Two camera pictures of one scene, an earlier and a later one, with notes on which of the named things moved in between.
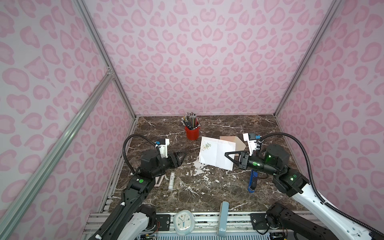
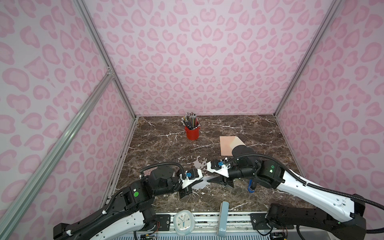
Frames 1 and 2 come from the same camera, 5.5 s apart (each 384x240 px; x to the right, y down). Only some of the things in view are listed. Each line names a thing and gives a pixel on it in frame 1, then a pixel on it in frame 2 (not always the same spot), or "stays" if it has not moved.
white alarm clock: [184, 222] stays
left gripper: [177, 162] to [186, 191]
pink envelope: [239, 145] stays
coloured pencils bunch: [190, 121] stays
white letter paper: [212, 152] to [202, 184]
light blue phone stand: [223, 218] stays
